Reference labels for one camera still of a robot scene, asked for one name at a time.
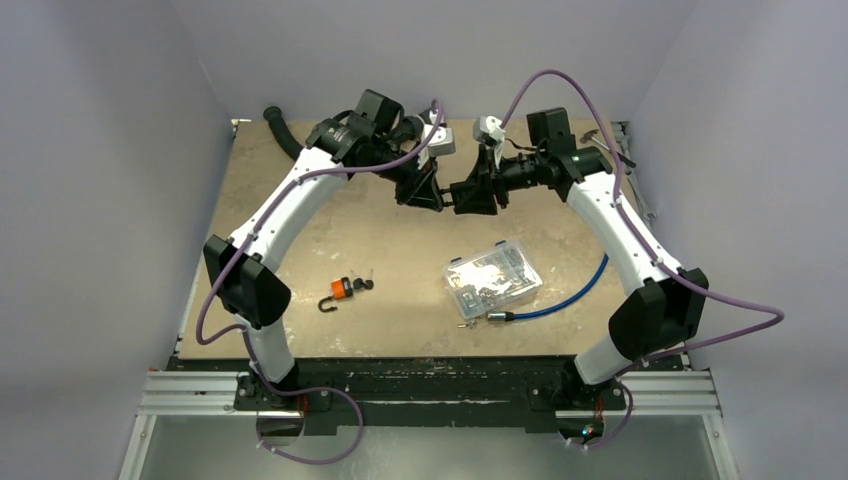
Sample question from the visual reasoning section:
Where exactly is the black padlock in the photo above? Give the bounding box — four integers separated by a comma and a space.
420, 181, 454, 212

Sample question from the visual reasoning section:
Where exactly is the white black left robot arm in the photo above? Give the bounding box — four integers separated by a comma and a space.
195, 89, 446, 409

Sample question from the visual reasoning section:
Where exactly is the small hammer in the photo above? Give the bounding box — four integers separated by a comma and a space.
579, 129, 637, 169

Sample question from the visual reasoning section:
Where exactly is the black padlock key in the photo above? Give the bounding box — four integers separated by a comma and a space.
445, 189, 467, 201

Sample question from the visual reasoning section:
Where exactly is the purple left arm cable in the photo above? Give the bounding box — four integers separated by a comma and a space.
194, 99, 445, 466

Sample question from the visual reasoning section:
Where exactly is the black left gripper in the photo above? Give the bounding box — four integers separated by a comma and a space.
369, 138, 446, 210

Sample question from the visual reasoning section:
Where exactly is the black aluminium base frame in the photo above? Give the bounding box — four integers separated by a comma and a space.
139, 357, 720, 436

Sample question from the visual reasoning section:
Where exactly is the orange padlock with keys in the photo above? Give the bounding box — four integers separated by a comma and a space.
317, 271, 375, 313

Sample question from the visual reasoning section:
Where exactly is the clear plastic parts box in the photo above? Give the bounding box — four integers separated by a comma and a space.
442, 240, 544, 320

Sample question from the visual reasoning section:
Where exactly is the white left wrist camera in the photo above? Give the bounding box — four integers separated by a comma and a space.
419, 111, 456, 160

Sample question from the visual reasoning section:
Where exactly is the black corrugated hose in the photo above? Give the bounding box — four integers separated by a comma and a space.
262, 105, 425, 160

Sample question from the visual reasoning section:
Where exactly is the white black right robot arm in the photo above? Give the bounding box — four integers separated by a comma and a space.
449, 108, 708, 407

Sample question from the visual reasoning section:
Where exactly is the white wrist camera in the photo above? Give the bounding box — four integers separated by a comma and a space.
472, 115, 506, 171
419, 111, 456, 160

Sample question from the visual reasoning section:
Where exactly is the blue hose with fitting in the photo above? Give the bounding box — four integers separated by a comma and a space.
458, 253, 611, 331

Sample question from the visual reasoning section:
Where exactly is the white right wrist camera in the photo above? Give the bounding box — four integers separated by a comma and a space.
472, 115, 506, 171

